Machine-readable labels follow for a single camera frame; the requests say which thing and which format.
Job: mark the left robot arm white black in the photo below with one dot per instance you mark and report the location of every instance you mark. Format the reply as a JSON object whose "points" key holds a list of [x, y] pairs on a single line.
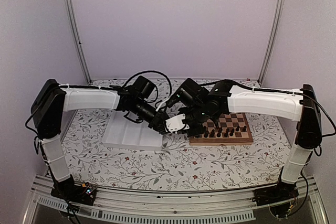
{"points": [[54, 99]]}

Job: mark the wooden chess board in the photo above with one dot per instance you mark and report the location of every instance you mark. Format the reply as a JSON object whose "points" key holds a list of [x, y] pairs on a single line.
{"points": [[225, 121]]}

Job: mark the dark chess rook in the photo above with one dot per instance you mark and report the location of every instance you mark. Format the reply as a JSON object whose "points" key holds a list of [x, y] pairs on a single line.
{"points": [[226, 132]]}

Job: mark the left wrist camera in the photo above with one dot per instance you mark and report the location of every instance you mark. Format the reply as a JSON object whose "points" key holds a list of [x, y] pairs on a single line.
{"points": [[161, 105]]}

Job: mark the aluminium front rail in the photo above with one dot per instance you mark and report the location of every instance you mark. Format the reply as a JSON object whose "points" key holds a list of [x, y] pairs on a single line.
{"points": [[118, 205]]}

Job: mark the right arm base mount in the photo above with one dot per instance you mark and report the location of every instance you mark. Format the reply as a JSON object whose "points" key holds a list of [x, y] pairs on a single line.
{"points": [[281, 200]]}

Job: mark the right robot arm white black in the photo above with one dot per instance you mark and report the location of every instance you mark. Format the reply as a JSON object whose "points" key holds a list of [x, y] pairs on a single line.
{"points": [[298, 105]]}

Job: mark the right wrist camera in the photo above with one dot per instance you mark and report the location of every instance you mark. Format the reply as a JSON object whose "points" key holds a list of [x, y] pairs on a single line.
{"points": [[176, 123]]}

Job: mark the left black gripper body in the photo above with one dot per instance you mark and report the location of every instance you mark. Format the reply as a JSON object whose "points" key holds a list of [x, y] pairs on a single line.
{"points": [[154, 123]]}

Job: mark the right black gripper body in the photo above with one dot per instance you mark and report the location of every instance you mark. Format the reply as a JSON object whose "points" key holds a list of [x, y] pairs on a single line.
{"points": [[198, 115]]}

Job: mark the white plastic tray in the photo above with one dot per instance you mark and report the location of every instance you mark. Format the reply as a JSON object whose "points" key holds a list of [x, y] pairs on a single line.
{"points": [[122, 133]]}

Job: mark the floral table cloth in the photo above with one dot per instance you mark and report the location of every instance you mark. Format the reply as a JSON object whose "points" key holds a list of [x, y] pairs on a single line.
{"points": [[178, 166]]}

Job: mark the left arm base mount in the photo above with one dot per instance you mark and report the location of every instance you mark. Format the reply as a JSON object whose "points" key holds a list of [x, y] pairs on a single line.
{"points": [[83, 194]]}

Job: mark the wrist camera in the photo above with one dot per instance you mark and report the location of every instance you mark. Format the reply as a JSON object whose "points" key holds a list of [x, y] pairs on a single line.
{"points": [[176, 123], [161, 105]]}

